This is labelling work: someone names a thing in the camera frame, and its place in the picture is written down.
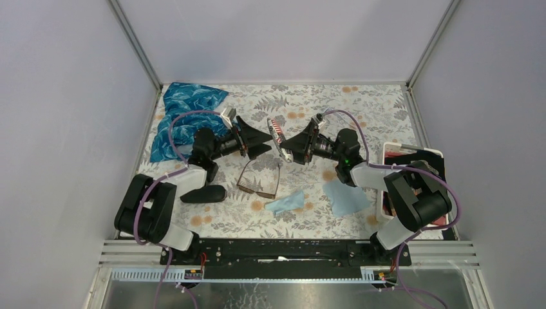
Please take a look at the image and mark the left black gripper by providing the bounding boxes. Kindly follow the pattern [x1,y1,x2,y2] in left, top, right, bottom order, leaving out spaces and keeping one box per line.
[209,116,272,162]

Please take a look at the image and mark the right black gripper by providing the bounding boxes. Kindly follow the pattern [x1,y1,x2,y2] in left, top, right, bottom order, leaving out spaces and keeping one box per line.
[279,122,344,165]

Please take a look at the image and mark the flag pattern glasses case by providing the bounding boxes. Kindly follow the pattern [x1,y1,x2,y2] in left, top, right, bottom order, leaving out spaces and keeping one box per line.
[267,118,294,163]

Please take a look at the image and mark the small light blue cloth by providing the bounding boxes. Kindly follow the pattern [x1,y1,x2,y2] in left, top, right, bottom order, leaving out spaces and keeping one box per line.
[265,190,305,215]

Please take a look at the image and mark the brown sunglasses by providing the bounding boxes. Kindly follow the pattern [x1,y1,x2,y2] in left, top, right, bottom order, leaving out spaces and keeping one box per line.
[236,160,281,200]

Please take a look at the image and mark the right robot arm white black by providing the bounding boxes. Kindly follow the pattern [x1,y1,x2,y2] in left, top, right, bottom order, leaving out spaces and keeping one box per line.
[280,128,453,265]

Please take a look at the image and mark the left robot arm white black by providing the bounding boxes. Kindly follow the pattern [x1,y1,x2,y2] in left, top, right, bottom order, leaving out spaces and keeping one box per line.
[114,117,272,265]

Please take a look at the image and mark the black glasses case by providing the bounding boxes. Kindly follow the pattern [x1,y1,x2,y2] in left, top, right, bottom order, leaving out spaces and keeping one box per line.
[180,185,227,204]

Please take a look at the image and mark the large light blue cloth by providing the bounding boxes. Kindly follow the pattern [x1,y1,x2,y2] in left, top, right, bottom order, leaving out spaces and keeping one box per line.
[323,180,371,218]

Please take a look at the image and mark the blue patterned fabric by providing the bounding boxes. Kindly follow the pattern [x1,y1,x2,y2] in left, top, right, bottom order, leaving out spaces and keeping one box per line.
[150,82,229,163]

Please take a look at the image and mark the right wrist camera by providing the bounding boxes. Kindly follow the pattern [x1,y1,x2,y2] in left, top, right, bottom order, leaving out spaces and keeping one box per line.
[310,113,327,131]

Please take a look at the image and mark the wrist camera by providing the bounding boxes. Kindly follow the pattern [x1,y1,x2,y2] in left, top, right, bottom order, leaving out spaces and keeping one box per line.
[220,107,236,129]
[310,113,327,131]

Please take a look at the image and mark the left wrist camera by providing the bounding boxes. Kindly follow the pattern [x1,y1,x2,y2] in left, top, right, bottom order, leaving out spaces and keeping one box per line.
[220,107,236,129]

